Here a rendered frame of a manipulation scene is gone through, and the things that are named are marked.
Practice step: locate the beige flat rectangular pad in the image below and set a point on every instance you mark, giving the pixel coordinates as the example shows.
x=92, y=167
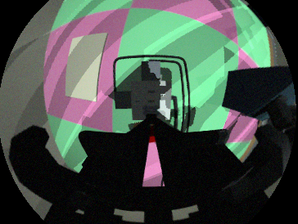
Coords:
x=83, y=66

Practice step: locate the red rectangular block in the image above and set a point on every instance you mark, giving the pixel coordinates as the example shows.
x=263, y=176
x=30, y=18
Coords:
x=152, y=136

